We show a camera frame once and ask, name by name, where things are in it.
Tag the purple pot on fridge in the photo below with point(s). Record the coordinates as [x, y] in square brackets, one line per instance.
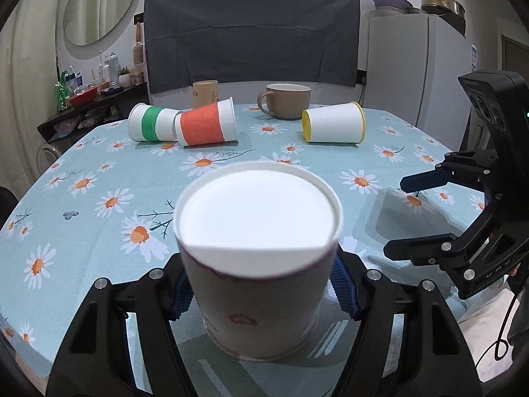
[392, 7]

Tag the small potted plant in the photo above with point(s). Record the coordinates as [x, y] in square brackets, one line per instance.
[124, 77]

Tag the white paper cup pink hearts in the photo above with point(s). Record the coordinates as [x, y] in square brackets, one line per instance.
[258, 242]

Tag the white cup green band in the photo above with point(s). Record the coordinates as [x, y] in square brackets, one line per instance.
[147, 123]

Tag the green plastic bottle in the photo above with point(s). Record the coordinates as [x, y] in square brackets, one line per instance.
[63, 92]

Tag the white refrigerator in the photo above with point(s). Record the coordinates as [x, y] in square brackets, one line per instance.
[413, 66]

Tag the dark grey cloth cover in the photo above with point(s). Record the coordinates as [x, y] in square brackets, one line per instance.
[187, 41]

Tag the oval wall mirror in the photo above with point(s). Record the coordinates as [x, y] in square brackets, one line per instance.
[88, 21]

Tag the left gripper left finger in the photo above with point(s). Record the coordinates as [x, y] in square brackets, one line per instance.
[93, 358]

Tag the white cup orange band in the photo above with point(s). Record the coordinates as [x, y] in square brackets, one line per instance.
[211, 124]

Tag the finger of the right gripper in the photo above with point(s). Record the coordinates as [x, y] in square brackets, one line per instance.
[425, 181]
[420, 251]

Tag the beige curtain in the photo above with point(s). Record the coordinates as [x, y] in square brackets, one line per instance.
[28, 88]

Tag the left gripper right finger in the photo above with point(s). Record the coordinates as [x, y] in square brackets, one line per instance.
[408, 343]

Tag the white cup yellow inside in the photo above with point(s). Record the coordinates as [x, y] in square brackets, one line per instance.
[337, 124]

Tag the red bowl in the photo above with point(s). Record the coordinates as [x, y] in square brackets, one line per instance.
[83, 98]

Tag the brown ceramic mug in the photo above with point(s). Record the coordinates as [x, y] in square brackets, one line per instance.
[285, 101]

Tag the metal steamer pot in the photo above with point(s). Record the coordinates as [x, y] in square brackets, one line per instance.
[451, 11]

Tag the white thermos bottle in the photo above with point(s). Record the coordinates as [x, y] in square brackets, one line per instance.
[113, 68]

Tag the dark side shelf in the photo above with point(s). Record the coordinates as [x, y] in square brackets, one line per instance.
[104, 109]

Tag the brown paper cup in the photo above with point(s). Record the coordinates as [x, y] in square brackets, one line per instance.
[204, 93]

